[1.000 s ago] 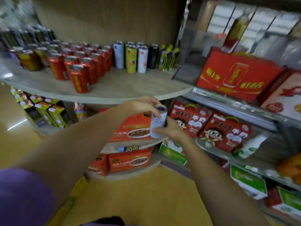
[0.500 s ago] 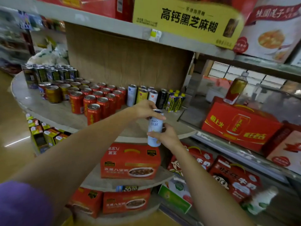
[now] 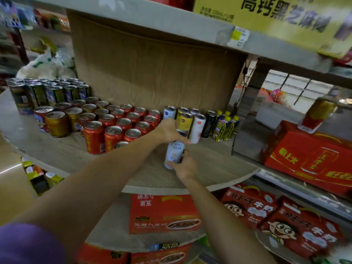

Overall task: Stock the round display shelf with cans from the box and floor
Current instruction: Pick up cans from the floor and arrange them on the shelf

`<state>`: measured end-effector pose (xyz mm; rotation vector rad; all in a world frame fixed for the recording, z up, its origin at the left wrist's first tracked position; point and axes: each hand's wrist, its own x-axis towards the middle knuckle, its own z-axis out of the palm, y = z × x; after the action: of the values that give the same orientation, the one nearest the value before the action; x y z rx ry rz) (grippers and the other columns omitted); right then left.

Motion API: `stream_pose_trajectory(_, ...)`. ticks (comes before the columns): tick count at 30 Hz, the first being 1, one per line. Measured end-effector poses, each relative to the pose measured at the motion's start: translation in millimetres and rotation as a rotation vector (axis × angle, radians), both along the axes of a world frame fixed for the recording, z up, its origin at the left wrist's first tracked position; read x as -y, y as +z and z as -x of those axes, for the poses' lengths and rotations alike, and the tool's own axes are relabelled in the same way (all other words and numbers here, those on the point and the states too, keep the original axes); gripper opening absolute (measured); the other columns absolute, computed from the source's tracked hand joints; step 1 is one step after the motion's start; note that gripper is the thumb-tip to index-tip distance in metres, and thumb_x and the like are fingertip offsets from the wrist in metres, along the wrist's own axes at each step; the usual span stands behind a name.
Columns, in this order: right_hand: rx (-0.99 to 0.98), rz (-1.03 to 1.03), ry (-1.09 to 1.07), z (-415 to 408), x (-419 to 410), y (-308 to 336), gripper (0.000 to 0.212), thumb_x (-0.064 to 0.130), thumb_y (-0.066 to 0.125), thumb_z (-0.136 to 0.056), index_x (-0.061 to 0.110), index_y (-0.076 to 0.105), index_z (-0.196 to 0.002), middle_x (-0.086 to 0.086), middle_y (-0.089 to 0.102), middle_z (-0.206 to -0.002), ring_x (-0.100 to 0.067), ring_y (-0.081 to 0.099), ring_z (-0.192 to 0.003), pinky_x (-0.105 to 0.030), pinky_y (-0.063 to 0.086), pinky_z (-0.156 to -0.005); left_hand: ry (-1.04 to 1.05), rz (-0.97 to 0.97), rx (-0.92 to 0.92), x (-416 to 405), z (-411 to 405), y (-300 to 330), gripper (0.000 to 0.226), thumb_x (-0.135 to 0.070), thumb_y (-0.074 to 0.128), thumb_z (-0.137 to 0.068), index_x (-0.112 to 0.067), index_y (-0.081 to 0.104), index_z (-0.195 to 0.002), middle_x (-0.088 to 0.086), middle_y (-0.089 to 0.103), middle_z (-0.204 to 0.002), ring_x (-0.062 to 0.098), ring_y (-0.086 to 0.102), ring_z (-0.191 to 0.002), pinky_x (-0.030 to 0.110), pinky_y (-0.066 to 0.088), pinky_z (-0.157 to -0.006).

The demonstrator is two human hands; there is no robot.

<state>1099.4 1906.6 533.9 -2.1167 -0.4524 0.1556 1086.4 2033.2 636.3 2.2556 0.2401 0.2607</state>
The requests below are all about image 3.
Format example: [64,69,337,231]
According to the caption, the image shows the person's right hand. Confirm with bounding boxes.
[167,150,199,181]

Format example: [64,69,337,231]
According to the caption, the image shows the person's left hand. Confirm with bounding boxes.
[153,118,191,145]

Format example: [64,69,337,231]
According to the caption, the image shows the white slim drink can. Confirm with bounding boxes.
[164,130,186,170]

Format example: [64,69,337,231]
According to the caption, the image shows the person's left forearm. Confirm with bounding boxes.
[11,129,163,256]

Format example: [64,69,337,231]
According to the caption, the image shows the person's right forearm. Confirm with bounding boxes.
[184,174,277,264]

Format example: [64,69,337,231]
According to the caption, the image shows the yellow slim can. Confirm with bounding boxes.
[179,112,193,137]
[176,107,190,121]

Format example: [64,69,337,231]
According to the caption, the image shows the white blue-label can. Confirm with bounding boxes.
[163,106,177,120]

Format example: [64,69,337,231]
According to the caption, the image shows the black slim can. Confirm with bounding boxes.
[201,110,218,138]

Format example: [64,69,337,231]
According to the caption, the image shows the round wooden display shelf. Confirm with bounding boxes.
[0,89,259,195]

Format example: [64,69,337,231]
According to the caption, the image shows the group of yellow drink cartons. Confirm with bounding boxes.
[212,110,240,142]

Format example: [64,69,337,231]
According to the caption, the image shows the red porridge gift box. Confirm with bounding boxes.
[130,243,192,264]
[76,243,131,264]
[129,193,203,235]

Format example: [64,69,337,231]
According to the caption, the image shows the group of red cans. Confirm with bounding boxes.
[82,97,163,155]

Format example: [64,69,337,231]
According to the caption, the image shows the brown cardboard backing sheet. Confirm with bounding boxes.
[67,9,248,114]

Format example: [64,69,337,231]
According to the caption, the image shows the red cartoon milk box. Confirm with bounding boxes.
[256,196,344,259]
[221,184,278,229]

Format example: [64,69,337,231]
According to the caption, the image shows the white chest freezer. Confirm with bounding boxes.
[255,101,304,131]

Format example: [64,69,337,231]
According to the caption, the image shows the pink plastic bag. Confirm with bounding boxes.
[258,87,288,105]

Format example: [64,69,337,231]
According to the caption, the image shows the yellow white price tag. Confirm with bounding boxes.
[228,26,251,50]

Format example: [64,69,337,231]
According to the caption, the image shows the group of gold cans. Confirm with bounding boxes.
[45,99,97,138]

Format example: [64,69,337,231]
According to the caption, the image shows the large red gift box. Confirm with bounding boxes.
[262,120,352,199]

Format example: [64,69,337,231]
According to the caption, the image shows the grey metal shelf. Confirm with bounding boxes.
[231,53,352,223]

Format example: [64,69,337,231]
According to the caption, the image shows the pile of snack packets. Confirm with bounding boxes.
[21,157,64,196]

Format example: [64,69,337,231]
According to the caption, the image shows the amber drink bottle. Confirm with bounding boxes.
[298,87,341,134]

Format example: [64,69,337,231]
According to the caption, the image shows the blue and red can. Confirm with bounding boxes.
[34,106,54,133]

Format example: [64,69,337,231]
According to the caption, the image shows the group of dark green cans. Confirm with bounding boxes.
[5,78,92,115]

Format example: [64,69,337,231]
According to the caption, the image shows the white plastic bags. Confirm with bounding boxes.
[16,47,78,80]

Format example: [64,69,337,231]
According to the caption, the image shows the yellow banner sign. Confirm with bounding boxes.
[192,0,352,58]

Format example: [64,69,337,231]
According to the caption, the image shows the brown taped cardboard box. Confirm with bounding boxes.
[0,134,36,226]

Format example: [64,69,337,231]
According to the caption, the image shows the purple sleeve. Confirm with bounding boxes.
[0,223,67,264]

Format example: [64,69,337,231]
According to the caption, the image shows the background goods shelf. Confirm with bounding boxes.
[0,0,71,77]

